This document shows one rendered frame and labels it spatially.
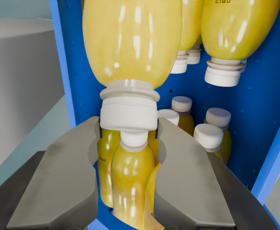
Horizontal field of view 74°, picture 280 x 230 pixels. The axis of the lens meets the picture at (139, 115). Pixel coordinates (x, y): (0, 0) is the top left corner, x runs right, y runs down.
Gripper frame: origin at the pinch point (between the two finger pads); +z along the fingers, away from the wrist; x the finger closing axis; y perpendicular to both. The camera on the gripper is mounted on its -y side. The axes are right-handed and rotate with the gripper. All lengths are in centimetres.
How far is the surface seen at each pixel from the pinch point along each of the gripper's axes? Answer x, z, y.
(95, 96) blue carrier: -6.2, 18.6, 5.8
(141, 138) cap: 1.5, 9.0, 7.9
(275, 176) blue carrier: 13.5, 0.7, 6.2
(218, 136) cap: 11.7, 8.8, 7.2
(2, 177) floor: -124, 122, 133
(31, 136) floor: -86, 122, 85
